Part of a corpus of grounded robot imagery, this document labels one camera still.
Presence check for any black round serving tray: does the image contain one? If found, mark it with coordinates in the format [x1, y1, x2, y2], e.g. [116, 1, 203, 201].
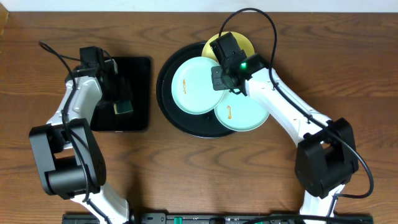
[156, 42, 234, 138]

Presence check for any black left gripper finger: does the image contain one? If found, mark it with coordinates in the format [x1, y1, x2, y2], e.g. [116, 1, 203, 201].
[125, 79, 134, 101]
[115, 77, 126, 101]

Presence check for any light blue plate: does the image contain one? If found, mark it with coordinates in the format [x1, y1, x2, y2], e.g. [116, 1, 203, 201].
[214, 92, 269, 132]
[171, 57, 225, 115]

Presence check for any yellow plate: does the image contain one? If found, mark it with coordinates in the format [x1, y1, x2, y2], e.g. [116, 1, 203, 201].
[201, 32, 255, 62]

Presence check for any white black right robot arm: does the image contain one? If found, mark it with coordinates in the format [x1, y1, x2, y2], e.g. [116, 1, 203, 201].
[211, 53, 359, 218]

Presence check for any green yellow sponge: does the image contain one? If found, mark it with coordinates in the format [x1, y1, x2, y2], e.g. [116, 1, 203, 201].
[113, 100, 133, 114]

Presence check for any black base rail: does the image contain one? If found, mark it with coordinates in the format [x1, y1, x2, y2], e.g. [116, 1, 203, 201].
[61, 212, 374, 224]

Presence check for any black rectangular sponge tray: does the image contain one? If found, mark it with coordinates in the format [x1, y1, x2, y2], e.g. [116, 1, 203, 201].
[90, 57, 151, 132]

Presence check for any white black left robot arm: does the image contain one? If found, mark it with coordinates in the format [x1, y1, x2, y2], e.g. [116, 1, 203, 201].
[29, 72, 134, 223]

